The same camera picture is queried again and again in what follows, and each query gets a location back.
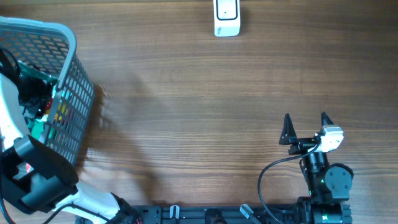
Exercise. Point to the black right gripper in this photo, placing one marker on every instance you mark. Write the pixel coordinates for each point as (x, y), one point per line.
(288, 136)

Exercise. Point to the yellow red sauce bottle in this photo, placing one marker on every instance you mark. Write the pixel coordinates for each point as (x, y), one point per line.
(48, 106)

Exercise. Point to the green lid jar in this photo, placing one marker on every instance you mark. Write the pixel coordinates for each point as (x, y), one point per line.
(36, 128)

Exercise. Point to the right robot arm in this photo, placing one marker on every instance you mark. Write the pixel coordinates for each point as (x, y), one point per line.
(328, 184)

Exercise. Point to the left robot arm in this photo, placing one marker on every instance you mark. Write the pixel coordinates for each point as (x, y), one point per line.
(34, 178)

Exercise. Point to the white barcode scanner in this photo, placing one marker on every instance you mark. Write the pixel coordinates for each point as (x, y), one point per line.
(227, 18)

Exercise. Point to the grey plastic basket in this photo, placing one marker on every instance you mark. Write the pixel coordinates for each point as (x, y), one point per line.
(51, 48)

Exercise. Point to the green 3M gloves package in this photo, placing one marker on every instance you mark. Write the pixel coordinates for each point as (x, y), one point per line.
(33, 72)

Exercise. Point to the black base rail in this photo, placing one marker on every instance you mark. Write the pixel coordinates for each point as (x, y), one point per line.
(209, 215)

